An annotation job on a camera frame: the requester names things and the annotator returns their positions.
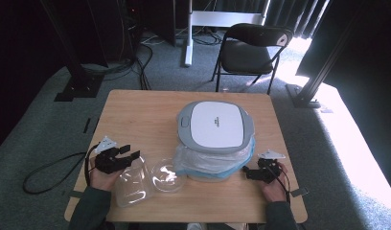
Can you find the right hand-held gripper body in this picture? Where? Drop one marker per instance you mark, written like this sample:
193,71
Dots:
271,171

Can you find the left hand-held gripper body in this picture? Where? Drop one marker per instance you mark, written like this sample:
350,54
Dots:
107,159

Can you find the clear plastic cup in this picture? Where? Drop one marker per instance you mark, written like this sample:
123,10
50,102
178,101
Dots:
133,183

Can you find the white grey lidded trash can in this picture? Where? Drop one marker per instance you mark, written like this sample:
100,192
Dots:
216,126

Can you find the person's right hand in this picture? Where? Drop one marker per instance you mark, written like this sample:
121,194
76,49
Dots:
275,191

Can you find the person's left hand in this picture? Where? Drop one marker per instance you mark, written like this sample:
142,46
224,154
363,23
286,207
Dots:
102,181

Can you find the grey tape tab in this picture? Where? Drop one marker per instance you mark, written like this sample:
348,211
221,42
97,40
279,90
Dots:
76,194
299,192

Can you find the clear plastic dome lid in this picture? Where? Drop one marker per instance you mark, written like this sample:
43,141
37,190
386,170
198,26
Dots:
168,177

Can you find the black metal stand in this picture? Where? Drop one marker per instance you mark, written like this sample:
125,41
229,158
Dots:
78,86
307,92

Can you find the black folding chair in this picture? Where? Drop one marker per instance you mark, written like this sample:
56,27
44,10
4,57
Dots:
244,57

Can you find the dark curtain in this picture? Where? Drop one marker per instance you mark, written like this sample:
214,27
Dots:
359,57

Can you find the striped pleated curtain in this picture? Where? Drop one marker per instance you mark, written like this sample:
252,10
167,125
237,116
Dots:
292,14

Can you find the white frame desk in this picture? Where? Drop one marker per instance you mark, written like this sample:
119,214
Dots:
216,18

